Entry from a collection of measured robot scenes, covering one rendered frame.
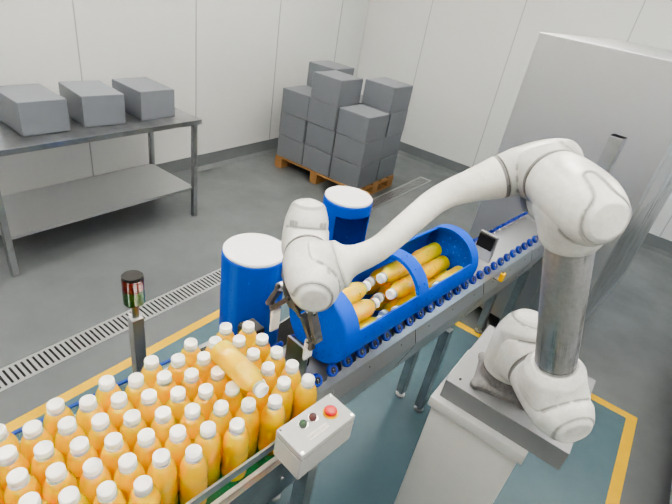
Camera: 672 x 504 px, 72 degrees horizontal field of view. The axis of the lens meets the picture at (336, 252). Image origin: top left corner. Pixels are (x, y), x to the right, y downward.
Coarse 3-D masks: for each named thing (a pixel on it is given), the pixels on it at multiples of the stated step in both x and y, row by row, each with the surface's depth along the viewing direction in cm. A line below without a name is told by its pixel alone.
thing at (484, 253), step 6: (480, 234) 244; (486, 234) 243; (492, 234) 243; (480, 240) 245; (486, 240) 243; (492, 240) 241; (498, 240) 242; (480, 246) 246; (486, 246) 244; (492, 246) 242; (480, 252) 249; (486, 252) 247; (492, 252) 245; (480, 258) 250; (486, 258) 248
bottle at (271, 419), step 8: (264, 408) 129; (280, 408) 128; (264, 416) 128; (272, 416) 127; (280, 416) 128; (264, 424) 129; (272, 424) 128; (280, 424) 129; (264, 432) 130; (272, 432) 130; (264, 440) 132; (272, 440) 131
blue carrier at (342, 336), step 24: (432, 240) 220; (456, 240) 212; (384, 264) 203; (408, 264) 176; (456, 264) 214; (432, 288) 182; (336, 312) 148; (408, 312) 174; (336, 336) 152; (360, 336) 154; (336, 360) 155
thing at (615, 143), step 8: (616, 136) 203; (608, 144) 205; (616, 144) 203; (608, 152) 206; (616, 152) 204; (600, 160) 209; (608, 160) 207; (616, 160) 210; (608, 168) 208; (536, 296) 248; (536, 304) 250
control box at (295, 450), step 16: (320, 400) 130; (336, 400) 131; (304, 416) 125; (320, 416) 125; (336, 416) 126; (352, 416) 127; (288, 432) 120; (304, 432) 120; (320, 432) 121; (336, 432) 123; (288, 448) 118; (304, 448) 116; (320, 448) 120; (336, 448) 129; (288, 464) 120; (304, 464) 118
